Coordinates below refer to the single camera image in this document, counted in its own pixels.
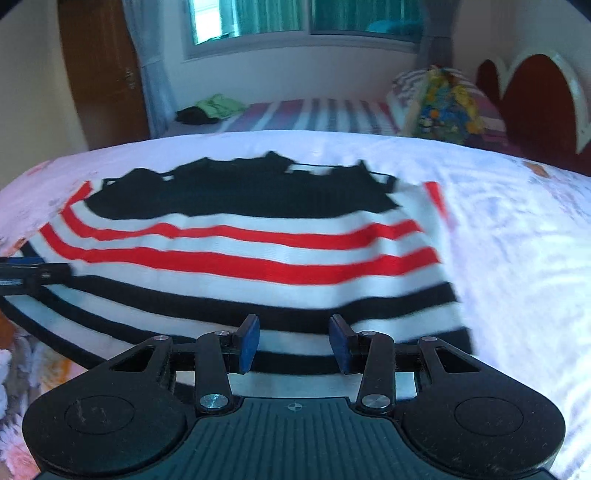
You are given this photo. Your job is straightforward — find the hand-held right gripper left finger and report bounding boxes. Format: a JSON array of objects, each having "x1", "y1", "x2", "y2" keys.
[{"x1": 111, "y1": 316, "x2": 260, "y2": 414}]

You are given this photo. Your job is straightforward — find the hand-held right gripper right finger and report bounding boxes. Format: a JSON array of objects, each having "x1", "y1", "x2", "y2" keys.
[{"x1": 329, "y1": 315, "x2": 481, "y2": 411}]

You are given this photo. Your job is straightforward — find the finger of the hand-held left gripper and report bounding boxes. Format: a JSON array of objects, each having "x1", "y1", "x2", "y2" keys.
[{"x1": 0, "y1": 258, "x2": 73, "y2": 296}]

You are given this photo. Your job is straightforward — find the striped cat print sweater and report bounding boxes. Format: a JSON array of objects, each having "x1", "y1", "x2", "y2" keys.
[{"x1": 0, "y1": 152, "x2": 475, "y2": 376}]

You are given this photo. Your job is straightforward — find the dark clothes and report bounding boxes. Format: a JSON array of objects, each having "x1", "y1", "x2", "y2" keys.
[{"x1": 175, "y1": 106, "x2": 221, "y2": 125}]

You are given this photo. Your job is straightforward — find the green clothes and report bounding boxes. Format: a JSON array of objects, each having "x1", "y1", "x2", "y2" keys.
[{"x1": 196, "y1": 93, "x2": 249, "y2": 119}]

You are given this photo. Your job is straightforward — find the pink floral bedsheet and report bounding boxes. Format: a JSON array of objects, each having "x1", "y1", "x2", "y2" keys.
[{"x1": 0, "y1": 130, "x2": 591, "y2": 480}]

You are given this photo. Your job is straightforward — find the wooden door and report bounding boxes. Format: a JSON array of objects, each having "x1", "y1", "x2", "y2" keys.
[{"x1": 58, "y1": 0, "x2": 152, "y2": 151}]

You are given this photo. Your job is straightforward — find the striped bed sheet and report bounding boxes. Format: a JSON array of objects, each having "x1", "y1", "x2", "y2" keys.
[{"x1": 161, "y1": 97, "x2": 402, "y2": 137}]

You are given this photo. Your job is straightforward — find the grey curtain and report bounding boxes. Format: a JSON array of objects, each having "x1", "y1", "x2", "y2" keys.
[
  {"x1": 121, "y1": 0, "x2": 171, "y2": 138},
  {"x1": 417, "y1": 0, "x2": 459, "y2": 77}
]

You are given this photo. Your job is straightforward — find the colourful floral pillow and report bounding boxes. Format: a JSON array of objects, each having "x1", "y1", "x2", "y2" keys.
[{"x1": 406, "y1": 66, "x2": 486, "y2": 145}]

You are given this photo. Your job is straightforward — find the striped pillow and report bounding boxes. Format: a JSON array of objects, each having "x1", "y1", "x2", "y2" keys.
[{"x1": 387, "y1": 68, "x2": 509, "y2": 141}]

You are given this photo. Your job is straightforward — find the red heart-shaped headboard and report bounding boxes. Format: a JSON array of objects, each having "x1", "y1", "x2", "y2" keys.
[{"x1": 475, "y1": 50, "x2": 591, "y2": 177}]

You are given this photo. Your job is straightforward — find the teal cloth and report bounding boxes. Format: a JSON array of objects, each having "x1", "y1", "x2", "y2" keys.
[{"x1": 365, "y1": 18, "x2": 424, "y2": 37}]

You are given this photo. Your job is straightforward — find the window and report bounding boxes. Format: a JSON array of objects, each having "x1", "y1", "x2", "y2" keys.
[{"x1": 184, "y1": 0, "x2": 426, "y2": 60}]

